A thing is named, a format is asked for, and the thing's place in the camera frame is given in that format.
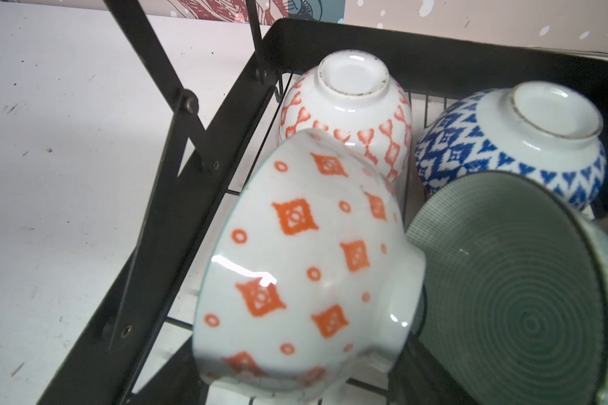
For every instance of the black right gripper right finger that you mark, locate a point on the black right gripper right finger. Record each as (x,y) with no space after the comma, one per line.
(418,378)

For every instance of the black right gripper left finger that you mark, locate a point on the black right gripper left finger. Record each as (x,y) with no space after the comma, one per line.
(177,382)

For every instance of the orange diamond white bowl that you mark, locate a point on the orange diamond white bowl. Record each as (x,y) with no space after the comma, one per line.
(311,279)

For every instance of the blue geometric patterned bowl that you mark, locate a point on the blue geometric patterned bowl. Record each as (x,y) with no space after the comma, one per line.
(352,96)

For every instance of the black two-tier dish rack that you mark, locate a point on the black two-tier dish rack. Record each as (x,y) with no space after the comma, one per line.
(198,163)

